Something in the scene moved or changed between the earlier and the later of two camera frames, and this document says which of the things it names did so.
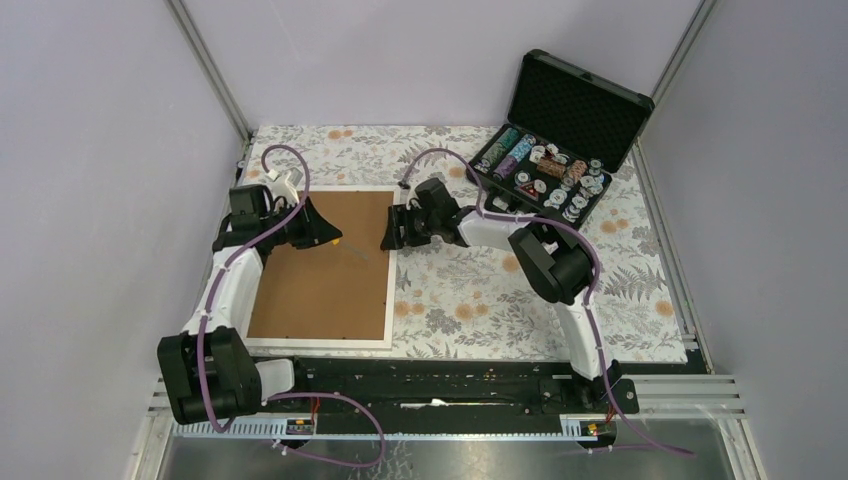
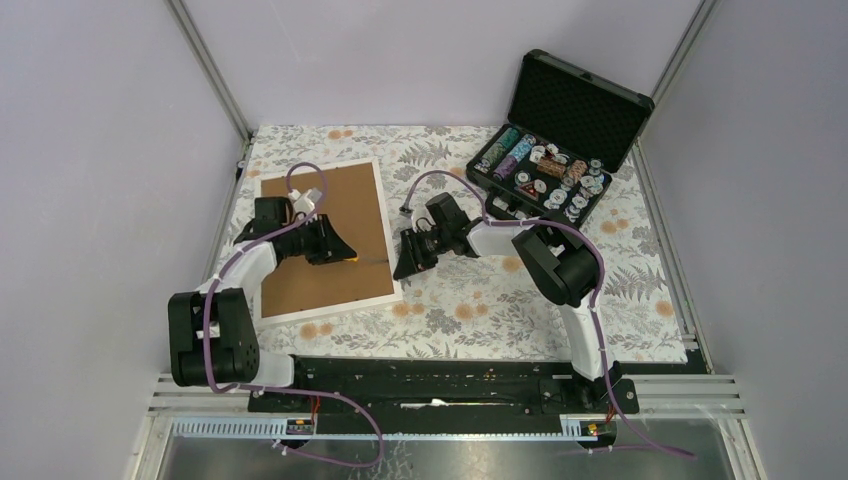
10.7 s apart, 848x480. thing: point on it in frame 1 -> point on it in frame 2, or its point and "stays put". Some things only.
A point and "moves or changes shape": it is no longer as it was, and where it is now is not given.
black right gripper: (400, 215) -> (411, 259)
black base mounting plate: (451, 388) stays put
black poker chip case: (569, 131) stays put
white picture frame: (333, 294) moves or changes shape
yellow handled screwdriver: (338, 242) moves or changes shape
